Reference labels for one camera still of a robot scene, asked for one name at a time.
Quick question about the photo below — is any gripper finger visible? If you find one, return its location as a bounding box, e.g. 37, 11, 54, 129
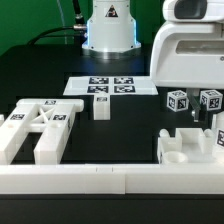
187, 88, 201, 121

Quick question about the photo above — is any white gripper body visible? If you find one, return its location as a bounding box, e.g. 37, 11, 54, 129
150, 0, 224, 89

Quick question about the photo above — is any white chair seat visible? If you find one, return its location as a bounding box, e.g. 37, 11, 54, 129
157, 128, 224, 165

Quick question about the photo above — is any marker cube left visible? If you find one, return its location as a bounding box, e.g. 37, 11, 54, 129
167, 90, 189, 112

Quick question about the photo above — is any marker cube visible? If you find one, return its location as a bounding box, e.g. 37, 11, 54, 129
200, 89, 223, 111
167, 90, 189, 112

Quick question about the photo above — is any marker cube right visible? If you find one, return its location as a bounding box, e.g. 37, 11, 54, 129
200, 89, 223, 111

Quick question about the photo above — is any white front fence bar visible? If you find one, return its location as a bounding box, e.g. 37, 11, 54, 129
0, 164, 224, 194

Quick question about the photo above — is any white part at left edge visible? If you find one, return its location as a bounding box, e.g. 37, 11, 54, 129
0, 114, 5, 127

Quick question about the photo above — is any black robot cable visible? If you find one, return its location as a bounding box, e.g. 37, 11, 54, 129
26, 0, 88, 46

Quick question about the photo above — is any white marker base plate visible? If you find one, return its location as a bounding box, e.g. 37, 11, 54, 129
64, 76, 158, 96

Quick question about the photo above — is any white chair back frame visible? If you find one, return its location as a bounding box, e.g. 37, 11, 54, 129
0, 99, 84, 165

